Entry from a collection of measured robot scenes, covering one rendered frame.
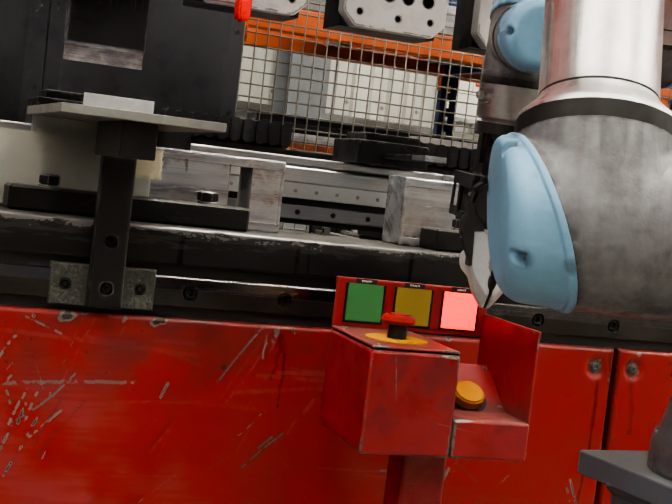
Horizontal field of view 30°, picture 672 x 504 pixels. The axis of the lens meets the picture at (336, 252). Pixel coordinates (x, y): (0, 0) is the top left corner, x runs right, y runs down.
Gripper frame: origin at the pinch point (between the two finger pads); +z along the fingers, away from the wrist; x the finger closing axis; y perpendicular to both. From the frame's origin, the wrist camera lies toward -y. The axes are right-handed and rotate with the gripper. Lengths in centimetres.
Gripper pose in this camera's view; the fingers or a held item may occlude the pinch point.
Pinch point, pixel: (487, 298)
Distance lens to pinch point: 145.6
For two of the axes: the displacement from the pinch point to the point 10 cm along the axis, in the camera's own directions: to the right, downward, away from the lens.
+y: -2.7, -1.7, 9.5
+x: -9.5, -0.9, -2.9
